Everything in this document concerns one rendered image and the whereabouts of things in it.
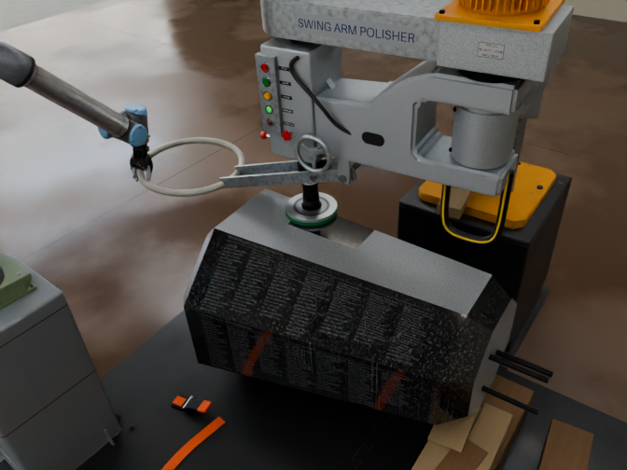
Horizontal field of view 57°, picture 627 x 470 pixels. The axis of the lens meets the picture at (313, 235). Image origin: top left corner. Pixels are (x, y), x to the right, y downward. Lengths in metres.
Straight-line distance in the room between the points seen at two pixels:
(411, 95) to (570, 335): 1.77
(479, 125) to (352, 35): 0.47
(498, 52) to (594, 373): 1.83
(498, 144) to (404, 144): 0.30
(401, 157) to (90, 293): 2.21
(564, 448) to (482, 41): 1.63
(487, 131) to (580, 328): 1.67
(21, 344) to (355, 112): 1.40
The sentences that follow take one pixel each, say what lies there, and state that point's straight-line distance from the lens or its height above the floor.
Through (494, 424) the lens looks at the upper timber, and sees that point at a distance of 2.45.
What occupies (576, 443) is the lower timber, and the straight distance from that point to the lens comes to 2.64.
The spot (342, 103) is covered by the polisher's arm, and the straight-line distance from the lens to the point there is 1.97.
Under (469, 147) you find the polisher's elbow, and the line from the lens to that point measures 1.84.
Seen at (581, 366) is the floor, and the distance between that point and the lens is 3.08.
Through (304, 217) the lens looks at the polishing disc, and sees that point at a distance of 2.32.
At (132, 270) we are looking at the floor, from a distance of 3.65.
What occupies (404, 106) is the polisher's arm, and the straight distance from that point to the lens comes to 1.86.
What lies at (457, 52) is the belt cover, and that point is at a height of 1.63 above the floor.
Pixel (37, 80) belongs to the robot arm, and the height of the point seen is 1.50.
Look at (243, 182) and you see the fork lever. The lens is 2.46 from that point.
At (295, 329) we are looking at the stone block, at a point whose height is 0.66.
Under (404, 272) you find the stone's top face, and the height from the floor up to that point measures 0.84.
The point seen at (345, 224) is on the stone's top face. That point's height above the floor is 0.84.
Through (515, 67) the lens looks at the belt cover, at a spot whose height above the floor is 1.62.
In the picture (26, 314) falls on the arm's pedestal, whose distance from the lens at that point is 2.23.
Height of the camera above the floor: 2.21
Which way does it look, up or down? 37 degrees down
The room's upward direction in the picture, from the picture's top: 4 degrees counter-clockwise
